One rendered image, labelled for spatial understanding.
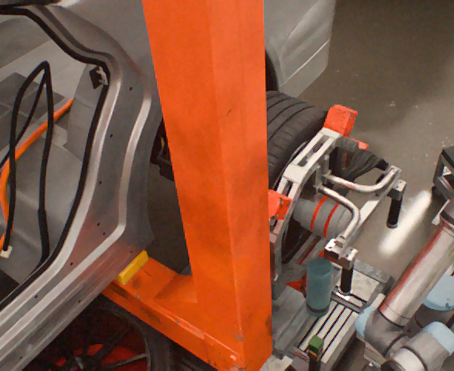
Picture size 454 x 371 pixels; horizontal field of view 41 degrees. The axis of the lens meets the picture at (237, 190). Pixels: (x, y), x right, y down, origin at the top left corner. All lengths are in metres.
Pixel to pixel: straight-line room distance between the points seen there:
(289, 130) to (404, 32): 2.81
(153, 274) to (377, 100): 2.22
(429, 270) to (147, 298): 1.04
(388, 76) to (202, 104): 3.05
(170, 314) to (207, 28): 1.23
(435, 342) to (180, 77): 0.76
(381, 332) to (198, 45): 0.79
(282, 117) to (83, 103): 0.66
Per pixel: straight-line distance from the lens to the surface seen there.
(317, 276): 2.07
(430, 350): 1.37
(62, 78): 2.50
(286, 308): 2.61
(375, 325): 1.49
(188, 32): 1.10
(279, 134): 1.89
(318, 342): 2.03
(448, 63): 4.36
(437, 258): 1.43
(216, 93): 1.14
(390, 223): 2.20
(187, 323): 2.05
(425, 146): 3.68
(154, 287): 2.15
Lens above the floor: 2.42
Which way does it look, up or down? 46 degrees down
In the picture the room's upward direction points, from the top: 5 degrees counter-clockwise
